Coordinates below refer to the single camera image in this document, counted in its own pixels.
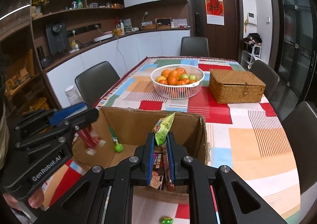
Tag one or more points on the wicker tray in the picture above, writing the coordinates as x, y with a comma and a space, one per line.
148, 27

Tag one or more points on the green apple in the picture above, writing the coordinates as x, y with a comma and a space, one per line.
183, 77
193, 78

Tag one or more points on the wall power outlet strip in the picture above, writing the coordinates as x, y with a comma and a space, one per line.
84, 28

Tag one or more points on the dark brown door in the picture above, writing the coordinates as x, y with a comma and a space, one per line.
198, 3

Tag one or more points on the wooden wall shelf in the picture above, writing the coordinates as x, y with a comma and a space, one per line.
74, 12

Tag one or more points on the lidded wicker basket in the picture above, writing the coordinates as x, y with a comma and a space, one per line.
235, 87

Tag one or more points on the white desk lamp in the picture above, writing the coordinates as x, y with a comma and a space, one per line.
145, 17

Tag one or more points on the dark thermos flask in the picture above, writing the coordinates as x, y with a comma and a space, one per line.
40, 52

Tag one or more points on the white storage rack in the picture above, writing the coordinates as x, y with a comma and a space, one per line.
252, 55

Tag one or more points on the white lower cabinets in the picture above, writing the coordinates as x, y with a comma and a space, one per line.
138, 48

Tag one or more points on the yellow hanging charm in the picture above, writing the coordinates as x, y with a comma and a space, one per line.
245, 25

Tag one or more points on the grey dining chair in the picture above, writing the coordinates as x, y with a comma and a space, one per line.
302, 144
194, 46
263, 75
94, 80

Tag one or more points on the green bottle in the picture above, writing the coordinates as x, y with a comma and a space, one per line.
79, 3

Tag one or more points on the white paper cards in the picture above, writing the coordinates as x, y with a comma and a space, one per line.
180, 22

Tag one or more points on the black bag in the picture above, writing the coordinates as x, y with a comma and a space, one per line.
252, 38

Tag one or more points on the brown cracker packet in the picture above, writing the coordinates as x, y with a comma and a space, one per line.
156, 176

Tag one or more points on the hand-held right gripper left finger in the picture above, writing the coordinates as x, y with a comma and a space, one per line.
149, 164

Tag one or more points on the lime green snack packet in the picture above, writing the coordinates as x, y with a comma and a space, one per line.
163, 129

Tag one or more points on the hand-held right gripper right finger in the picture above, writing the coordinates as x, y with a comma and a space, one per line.
171, 164

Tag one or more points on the red and white snack packet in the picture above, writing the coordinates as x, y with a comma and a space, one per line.
89, 138

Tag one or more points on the wooden glass display cabinet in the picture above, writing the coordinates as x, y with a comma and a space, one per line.
22, 65

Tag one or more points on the black picture frame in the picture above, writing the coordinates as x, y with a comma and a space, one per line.
163, 22

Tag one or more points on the yellow flower bunch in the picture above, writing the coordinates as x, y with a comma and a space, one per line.
40, 0

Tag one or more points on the pile of oranges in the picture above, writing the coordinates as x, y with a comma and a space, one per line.
173, 77

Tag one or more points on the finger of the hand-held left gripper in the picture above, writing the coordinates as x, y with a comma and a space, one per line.
64, 114
84, 117

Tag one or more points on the brown cardboard box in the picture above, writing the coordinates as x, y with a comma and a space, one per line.
138, 127

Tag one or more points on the pink drink bottle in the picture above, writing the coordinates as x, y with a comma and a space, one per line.
72, 93

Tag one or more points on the green foil candy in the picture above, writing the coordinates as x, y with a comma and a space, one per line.
166, 220

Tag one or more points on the green lollipop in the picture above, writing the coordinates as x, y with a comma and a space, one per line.
118, 147

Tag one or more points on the person's left hand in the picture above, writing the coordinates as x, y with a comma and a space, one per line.
35, 199

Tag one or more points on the white plastic fruit basket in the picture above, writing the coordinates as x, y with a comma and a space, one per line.
173, 91

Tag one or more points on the red wall calendar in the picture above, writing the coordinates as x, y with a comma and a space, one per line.
214, 8

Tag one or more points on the colourful patchwork tablecloth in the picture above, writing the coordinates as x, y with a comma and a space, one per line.
247, 139

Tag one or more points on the black framed glass door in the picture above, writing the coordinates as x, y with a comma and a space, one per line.
292, 28

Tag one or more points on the white intercom panel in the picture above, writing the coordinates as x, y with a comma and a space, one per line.
252, 18

